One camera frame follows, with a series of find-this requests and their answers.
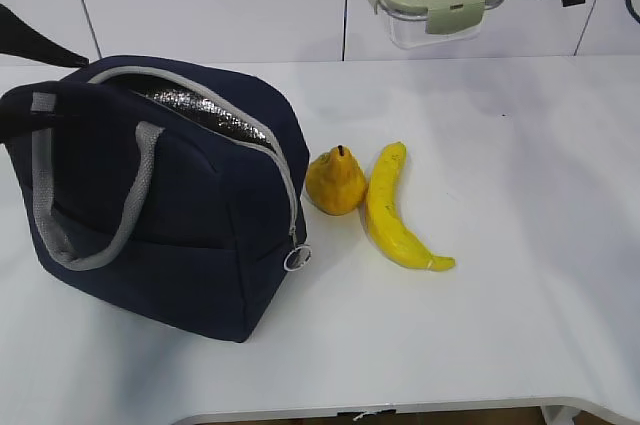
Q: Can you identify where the navy insulated lunch bag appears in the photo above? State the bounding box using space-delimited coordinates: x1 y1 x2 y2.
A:
1 55 312 342

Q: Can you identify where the yellow banana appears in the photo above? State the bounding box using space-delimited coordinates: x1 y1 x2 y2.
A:
365 142 456 272

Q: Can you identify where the yellow pear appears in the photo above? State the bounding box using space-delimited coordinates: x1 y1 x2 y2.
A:
305 145 367 216

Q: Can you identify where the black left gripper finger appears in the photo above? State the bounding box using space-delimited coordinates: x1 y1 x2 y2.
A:
0 5 89 68
0 110 65 144

